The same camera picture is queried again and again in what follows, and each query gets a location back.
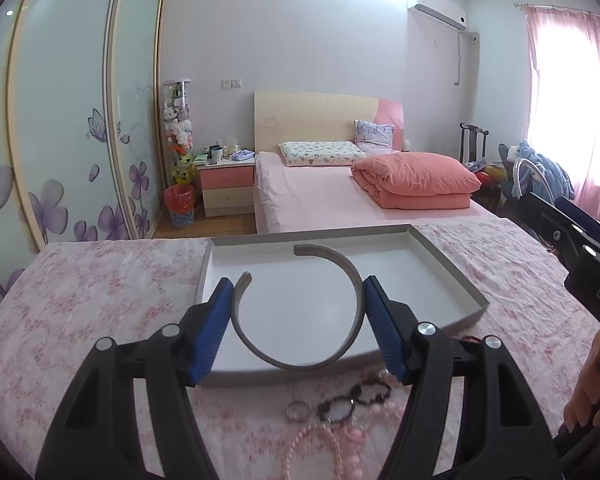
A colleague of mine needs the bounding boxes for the grey cuff bangle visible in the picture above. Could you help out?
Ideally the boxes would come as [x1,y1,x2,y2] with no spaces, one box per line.
[230,243,365,373]

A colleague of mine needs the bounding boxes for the person's right hand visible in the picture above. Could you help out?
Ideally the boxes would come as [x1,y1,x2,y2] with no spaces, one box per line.
[564,330,600,432]

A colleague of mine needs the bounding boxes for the blue clothing pile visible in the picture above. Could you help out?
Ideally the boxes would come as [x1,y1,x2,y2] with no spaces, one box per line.
[503,140,576,204]

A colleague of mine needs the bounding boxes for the pink sheer curtain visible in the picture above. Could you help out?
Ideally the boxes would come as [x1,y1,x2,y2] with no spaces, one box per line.
[521,6,600,219]

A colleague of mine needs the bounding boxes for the black wooden chair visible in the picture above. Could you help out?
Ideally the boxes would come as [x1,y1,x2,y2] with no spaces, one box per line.
[460,122,490,162]

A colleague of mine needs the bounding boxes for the pink floral bed sheet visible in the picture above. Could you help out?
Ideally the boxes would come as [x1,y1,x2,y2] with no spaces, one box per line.
[0,213,600,480]

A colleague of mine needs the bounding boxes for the folded salmon pink quilt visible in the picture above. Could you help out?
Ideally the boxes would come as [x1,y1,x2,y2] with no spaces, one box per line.
[351,152,481,210]

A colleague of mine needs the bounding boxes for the lilac patterned pillow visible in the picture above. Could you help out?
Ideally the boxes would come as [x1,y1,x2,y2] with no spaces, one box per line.
[354,120,394,156]

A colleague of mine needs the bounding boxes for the grey shallow tray box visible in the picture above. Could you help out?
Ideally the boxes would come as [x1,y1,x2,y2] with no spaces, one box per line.
[197,224,489,365]

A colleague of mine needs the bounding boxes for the red blue waste bin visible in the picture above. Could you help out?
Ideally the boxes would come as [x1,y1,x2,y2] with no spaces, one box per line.
[163,184,195,228]

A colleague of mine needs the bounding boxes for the pink bed with headboard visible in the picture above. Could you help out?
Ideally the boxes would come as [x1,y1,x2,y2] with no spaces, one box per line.
[253,91,493,234]

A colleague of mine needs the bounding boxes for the floral white pillow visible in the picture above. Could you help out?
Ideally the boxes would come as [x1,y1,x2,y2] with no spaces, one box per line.
[278,141,366,167]

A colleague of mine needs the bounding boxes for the pink cream nightstand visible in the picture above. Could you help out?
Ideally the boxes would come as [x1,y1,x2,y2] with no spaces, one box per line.
[198,157,256,218]

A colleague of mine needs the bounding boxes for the plush toy display tower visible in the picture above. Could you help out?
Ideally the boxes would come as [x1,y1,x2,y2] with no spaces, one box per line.
[160,78,195,185]

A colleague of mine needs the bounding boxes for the floral glass wardrobe doors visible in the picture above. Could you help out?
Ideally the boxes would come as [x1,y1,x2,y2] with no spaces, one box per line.
[0,0,163,303]

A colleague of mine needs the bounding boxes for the pink large bead necklace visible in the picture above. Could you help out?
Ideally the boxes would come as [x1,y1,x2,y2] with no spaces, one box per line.
[340,369,406,480]

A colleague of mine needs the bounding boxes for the black bead bracelet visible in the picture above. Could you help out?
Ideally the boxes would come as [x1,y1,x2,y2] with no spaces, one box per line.
[315,381,394,424]

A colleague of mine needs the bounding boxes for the thin pink pearl bracelet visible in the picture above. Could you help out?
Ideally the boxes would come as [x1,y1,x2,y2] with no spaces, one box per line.
[280,422,344,480]

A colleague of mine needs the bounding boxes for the white wall air conditioner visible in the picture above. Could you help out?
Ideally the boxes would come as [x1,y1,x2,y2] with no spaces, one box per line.
[407,0,468,32]

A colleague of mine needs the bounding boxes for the wall power outlet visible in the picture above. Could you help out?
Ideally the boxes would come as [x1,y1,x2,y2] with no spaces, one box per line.
[221,78,242,90]

